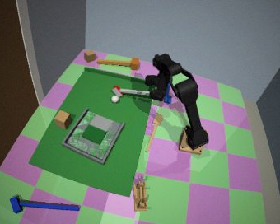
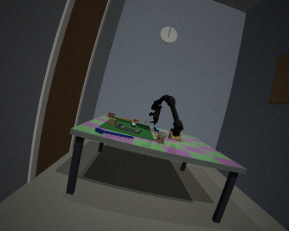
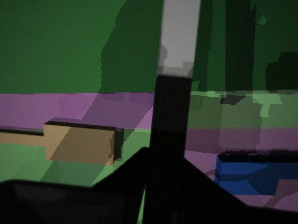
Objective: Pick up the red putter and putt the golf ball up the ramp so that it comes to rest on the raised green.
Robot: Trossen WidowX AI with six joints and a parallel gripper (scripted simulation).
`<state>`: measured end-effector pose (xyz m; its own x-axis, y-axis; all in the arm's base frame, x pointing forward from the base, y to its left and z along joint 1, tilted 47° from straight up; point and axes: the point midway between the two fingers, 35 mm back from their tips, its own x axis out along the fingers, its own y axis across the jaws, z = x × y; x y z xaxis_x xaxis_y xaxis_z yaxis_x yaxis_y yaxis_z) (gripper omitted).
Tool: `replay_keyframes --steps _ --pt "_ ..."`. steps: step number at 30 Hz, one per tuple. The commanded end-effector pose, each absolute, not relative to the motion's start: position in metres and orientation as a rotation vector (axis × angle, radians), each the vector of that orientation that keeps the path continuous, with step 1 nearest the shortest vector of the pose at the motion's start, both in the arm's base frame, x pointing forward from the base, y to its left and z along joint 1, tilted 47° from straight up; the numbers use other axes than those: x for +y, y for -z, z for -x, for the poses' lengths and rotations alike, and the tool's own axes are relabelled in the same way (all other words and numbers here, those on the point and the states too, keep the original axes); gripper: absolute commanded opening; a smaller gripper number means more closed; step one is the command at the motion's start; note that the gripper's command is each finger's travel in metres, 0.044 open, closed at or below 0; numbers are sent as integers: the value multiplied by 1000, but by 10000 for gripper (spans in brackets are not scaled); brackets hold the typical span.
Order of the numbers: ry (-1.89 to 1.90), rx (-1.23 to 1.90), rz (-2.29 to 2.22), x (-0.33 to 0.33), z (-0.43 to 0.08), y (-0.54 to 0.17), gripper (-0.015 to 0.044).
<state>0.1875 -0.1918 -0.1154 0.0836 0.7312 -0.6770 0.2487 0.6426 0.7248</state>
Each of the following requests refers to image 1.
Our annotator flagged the white golf ball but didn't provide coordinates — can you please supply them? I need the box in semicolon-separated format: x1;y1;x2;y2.
111;95;119;103

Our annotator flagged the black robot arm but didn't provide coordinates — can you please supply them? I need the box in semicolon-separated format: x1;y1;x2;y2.
145;54;209;150

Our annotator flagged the green flat mat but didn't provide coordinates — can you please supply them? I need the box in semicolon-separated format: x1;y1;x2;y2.
29;70;155;197

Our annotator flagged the blue putter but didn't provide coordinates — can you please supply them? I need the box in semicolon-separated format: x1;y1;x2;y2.
10;197;79;214

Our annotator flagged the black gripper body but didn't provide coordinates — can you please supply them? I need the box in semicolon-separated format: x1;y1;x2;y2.
150;76;170;101

